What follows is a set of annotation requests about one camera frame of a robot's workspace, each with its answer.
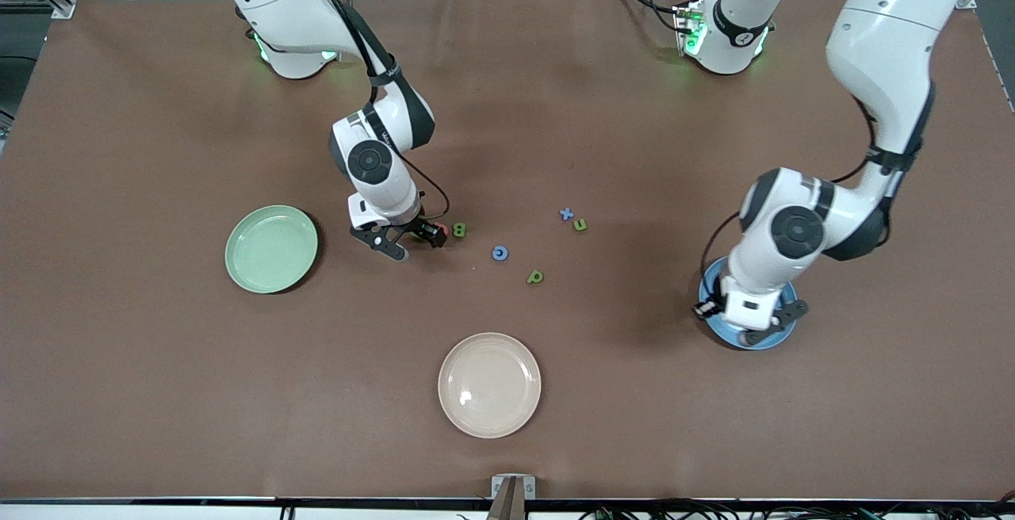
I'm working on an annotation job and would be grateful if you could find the blue round plate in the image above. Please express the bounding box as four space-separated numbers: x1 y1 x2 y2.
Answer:
698 257 799 351

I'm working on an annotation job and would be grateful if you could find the green round plate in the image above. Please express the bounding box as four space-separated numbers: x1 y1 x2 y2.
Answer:
224 205 320 295

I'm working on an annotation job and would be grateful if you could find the cream round plate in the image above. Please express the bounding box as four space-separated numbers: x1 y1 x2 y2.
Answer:
438 332 542 439

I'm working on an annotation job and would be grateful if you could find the brown table cover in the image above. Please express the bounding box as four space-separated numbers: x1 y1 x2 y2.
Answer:
0 0 1015 503

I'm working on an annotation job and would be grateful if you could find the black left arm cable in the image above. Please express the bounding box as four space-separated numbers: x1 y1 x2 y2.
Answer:
698 92 893 303

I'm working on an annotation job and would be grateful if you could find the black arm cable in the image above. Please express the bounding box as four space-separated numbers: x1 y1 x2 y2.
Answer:
698 92 893 303
301 0 451 224

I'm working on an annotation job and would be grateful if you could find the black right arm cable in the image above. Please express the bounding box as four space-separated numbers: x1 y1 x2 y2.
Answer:
301 0 451 224

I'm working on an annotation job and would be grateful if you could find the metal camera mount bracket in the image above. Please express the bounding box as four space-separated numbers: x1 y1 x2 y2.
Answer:
491 475 537 520

